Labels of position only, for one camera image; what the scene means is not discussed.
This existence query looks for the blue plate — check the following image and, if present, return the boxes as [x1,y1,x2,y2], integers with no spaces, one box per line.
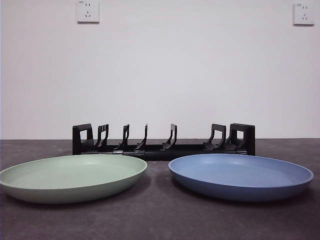
[167,152,315,202]

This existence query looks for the pale green plate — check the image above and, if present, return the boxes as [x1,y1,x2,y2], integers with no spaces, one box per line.
[0,153,148,204]

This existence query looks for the black plate rack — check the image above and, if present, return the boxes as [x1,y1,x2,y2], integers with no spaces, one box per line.
[71,122,256,161]

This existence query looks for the white wall socket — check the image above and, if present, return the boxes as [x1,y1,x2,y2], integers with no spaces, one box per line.
[292,2,315,26]
[76,0,100,25]

